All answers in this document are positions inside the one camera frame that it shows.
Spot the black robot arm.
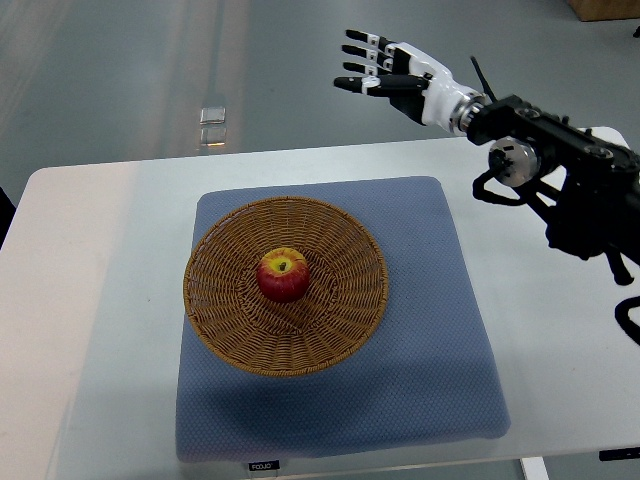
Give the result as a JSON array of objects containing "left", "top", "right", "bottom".
[{"left": 463, "top": 79, "right": 639, "bottom": 286}]

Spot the cardboard box corner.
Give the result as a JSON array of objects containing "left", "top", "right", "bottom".
[{"left": 568, "top": 0, "right": 640, "bottom": 22}]

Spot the person's torso with brown trousers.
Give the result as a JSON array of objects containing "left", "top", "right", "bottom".
[{"left": 0, "top": 188, "right": 16, "bottom": 246}]

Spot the white table leg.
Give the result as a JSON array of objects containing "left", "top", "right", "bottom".
[{"left": 520, "top": 456, "right": 550, "bottom": 480}]

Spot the red yellow apple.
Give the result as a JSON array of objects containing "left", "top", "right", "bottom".
[{"left": 256, "top": 247, "right": 310, "bottom": 303}]

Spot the brown wicker basket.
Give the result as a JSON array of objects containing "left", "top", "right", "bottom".
[{"left": 183, "top": 196, "right": 389, "bottom": 377}]

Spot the black table label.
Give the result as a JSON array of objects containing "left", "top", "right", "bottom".
[{"left": 248, "top": 460, "right": 280, "bottom": 472}]

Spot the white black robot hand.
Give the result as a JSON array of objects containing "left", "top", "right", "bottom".
[{"left": 334, "top": 29, "right": 489, "bottom": 136}]

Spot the black table control panel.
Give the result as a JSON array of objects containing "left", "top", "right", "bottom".
[{"left": 598, "top": 447, "right": 640, "bottom": 462}]

